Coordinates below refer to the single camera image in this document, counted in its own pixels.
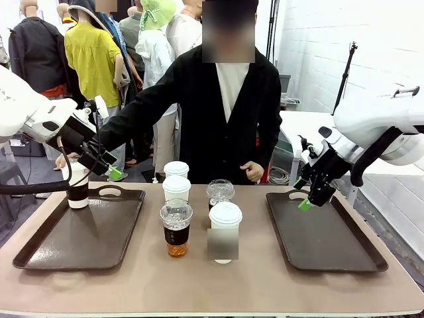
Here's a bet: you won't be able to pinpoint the mannequin green hat white coat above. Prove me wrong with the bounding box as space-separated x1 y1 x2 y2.
134 0 182 182

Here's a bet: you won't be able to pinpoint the black box on floor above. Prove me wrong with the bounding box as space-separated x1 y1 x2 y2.
9 134 48 158

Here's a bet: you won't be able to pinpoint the person right forearm black sleeve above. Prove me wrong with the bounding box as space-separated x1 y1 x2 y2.
95 94 163 156

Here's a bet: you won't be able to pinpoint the clear cup amber drink black sleeve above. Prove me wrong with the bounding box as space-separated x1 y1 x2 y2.
159 198 194 258

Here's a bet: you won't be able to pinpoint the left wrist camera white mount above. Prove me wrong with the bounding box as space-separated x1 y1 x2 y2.
83 95 110 122

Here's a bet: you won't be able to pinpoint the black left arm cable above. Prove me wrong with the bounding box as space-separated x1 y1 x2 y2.
0 136 102 195

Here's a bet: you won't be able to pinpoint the mannequin in grey-green shirt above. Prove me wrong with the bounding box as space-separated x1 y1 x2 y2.
119 5 146 73

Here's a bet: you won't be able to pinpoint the black vertical poles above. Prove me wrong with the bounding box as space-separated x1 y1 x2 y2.
266 0 280 61

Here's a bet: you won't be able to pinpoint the coiled grey cable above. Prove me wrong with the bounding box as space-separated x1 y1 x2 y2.
267 166 292 186

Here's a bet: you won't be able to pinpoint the black tripod stand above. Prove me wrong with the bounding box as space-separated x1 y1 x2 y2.
332 40 359 116

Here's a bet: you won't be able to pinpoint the grey box on table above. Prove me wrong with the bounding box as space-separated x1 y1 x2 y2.
279 74 292 97

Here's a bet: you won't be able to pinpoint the background person blue shirt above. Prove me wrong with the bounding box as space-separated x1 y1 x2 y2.
95 0 146 92

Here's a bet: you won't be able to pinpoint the dark brown plastic tray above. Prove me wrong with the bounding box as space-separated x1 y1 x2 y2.
12 185 147 271
265 189 390 274

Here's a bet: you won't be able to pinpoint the person right hand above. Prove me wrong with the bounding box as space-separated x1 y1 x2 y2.
54 152 80 172

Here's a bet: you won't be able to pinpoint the white background table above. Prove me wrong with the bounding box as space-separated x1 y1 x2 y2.
279 110 424 233

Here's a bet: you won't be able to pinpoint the person torso black cardigan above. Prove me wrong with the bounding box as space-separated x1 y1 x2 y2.
145 44 282 186

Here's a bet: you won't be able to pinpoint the mannequin in white shirt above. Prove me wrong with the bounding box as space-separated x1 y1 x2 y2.
165 0 205 60

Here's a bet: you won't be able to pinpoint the clear domed-lid cup dark drink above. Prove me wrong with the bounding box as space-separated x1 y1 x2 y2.
205 179 236 211

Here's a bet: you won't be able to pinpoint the dark chair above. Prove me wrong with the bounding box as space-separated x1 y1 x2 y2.
0 145 38 233

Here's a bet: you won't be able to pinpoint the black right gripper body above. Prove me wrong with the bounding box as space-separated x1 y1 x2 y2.
301 147 351 186

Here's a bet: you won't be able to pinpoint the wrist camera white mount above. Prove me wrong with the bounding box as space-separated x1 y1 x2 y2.
297 134 329 164
83 95 110 122

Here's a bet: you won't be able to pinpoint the white paper cup black sleeve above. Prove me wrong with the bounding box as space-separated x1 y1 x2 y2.
61 161 91 210
163 160 190 180
208 201 244 265
162 175 192 203

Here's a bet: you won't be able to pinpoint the mannequin in black jacket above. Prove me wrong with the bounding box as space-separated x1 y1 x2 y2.
7 0 71 99

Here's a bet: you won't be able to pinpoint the person left forearm black sleeve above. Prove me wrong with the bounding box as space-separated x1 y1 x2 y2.
256 122 283 173

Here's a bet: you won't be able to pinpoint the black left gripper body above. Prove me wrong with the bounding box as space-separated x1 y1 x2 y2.
46 115 97 156

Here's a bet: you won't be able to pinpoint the mannequin in yellow blouse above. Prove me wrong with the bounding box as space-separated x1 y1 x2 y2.
64 0 133 182

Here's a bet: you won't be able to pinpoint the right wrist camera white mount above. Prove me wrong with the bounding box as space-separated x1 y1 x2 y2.
297 134 329 164

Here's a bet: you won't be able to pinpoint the person left hand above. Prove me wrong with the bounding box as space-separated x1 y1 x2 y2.
239 160 265 183

